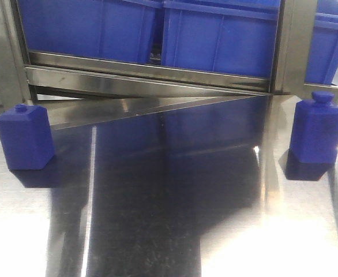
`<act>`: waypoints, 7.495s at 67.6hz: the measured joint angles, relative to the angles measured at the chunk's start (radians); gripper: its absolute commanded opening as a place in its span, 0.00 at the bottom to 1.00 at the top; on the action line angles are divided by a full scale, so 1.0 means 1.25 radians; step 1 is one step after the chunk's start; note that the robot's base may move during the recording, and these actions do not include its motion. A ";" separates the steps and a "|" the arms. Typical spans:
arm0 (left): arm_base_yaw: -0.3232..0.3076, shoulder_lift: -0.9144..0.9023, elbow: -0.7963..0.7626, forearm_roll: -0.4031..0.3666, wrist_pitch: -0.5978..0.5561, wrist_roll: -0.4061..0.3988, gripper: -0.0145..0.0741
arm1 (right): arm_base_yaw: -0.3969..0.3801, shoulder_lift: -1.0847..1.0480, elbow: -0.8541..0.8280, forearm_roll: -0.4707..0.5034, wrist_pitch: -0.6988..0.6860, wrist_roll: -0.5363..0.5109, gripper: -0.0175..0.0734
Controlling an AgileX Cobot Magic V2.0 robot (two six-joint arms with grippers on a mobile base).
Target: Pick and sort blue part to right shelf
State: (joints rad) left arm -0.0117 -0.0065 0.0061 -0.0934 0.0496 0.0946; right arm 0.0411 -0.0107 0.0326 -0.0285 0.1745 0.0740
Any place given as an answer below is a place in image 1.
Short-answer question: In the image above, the blue bottle-shaped part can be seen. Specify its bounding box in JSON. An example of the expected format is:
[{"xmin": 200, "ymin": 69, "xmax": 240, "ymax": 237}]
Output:
[
  {"xmin": 290, "ymin": 91, "xmax": 338, "ymax": 164},
  {"xmin": 0, "ymin": 104, "xmax": 55, "ymax": 170}
]

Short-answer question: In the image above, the blue bin behind left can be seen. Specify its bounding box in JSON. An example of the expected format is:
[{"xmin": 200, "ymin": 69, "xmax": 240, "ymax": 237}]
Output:
[{"xmin": 18, "ymin": 1, "xmax": 163, "ymax": 63}]

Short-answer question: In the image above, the blue bin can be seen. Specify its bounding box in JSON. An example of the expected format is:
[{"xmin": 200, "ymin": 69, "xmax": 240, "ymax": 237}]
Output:
[
  {"xmin": 18, "ymin": 1, "xmax": 163, "ymax": 63},
  {"xmin": 305, "ymin": 1, "xmax": 338, "ymax": 85},
  {"xmin": 161, "ymin": 1, "xmax": 280, "ymax": 78}
]

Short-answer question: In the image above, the blue bin behind middle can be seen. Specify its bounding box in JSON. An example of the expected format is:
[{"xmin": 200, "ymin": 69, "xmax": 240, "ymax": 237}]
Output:
[{"xmin": 161, "ymin": 1, "xmax": 280, "ymax": 78}]

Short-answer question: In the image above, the blue bin behind right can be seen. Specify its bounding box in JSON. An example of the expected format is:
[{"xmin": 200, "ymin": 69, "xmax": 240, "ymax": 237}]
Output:
[{"xmin": 305, "ymin": 1, "xmax": 338, "ymax": 85}]

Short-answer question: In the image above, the steel shelf rack frame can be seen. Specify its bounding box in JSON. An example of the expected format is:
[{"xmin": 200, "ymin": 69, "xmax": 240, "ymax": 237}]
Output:
[{"xmin": 0, "ymin": 0, "xmax": 338, "ymax": 107}]

